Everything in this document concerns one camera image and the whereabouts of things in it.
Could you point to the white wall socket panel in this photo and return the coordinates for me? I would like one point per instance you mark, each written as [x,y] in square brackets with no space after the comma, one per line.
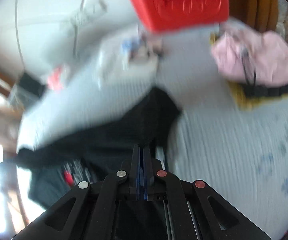
[93,10]

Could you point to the wooden headboard frame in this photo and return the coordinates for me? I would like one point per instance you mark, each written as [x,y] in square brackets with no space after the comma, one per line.
[262,15]

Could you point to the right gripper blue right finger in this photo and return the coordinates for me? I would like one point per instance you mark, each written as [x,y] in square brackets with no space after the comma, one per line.
[193,210]

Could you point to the dark green gift box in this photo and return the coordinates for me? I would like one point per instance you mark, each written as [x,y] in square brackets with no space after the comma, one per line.
[25,92]

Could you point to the red tissue pack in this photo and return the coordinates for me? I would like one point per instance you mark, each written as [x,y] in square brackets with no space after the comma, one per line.
[59,77]

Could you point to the clear plastic bag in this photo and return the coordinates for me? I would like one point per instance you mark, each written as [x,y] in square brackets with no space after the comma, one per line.
[129,54]

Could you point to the black garment under pink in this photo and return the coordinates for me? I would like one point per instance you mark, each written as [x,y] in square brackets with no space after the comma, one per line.
[259,91]

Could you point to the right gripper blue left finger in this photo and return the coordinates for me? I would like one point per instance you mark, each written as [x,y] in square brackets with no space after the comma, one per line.
[88,211]

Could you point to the light blue bed sheet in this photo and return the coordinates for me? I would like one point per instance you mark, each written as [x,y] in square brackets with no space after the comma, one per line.
[243,155]

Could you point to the black printed t-shirt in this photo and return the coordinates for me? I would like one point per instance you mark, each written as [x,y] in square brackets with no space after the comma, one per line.
[93,153]

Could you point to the red plastic carry case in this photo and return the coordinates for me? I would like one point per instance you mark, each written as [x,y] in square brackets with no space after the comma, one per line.
[164,15]

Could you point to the mustard yellow garment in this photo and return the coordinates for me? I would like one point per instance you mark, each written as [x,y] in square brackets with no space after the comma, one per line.
[241,59]

